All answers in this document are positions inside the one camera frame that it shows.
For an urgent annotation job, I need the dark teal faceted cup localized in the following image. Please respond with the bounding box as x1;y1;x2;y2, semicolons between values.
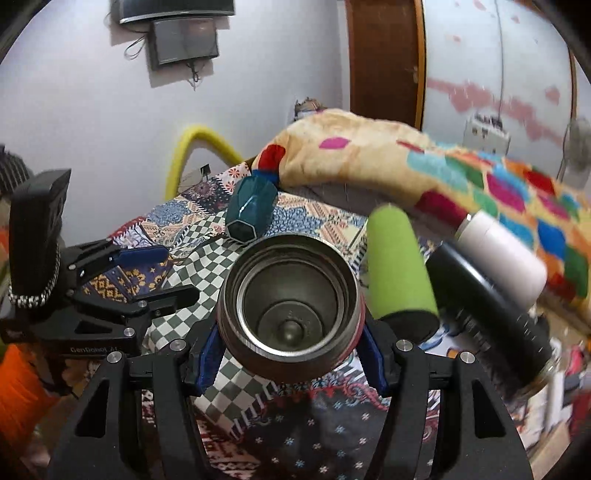
224;176;277;244

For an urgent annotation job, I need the black thermos bottle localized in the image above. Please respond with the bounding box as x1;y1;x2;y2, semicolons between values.
426;242;558;396

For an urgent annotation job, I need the yellow foam tube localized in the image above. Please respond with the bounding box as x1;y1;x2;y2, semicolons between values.
164;124;245;202

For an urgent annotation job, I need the white box appliance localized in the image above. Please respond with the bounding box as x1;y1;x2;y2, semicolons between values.
462;113;511;156

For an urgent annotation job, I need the pile of clothes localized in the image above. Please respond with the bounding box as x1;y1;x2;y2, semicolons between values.
294;97;326;121

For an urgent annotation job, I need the green bottle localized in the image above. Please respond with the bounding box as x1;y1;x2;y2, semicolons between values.
367;205;440;344

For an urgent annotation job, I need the white bottle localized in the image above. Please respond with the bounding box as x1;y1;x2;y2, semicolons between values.
456;211;547;310

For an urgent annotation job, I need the small wall mounted monitor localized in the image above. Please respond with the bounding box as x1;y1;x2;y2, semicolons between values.
147;17;219;71

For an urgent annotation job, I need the wardrobe with heart stickers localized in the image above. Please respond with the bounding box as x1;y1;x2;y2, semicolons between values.
423;1;572;162

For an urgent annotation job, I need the colourful patchwork blanket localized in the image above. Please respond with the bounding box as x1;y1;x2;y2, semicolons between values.
252;109;590;320

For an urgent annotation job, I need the patterned checkered bed sheet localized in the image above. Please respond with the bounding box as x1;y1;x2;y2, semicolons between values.
78;161;445;480

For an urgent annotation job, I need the brown wooden door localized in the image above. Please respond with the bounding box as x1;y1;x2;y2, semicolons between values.
345;0;426;130

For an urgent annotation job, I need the standing electric fan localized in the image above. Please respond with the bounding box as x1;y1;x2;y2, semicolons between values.
557;117;591;189

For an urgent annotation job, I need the wall power socket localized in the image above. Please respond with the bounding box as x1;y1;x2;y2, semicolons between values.
177;164;211;193

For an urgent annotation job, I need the red thermos bottle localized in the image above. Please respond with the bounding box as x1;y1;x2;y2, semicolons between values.
216;234;365;384

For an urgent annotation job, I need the wall mounted black television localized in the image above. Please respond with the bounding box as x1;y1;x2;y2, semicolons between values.
111;0;235;24

